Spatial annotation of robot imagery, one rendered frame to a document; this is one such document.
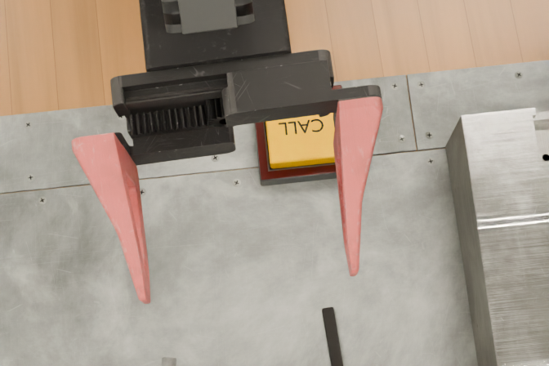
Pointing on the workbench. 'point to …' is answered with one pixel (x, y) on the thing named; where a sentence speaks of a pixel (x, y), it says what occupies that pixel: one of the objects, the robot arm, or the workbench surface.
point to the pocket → (542, 134)
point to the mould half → (503, 234)
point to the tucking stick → (332, 336)
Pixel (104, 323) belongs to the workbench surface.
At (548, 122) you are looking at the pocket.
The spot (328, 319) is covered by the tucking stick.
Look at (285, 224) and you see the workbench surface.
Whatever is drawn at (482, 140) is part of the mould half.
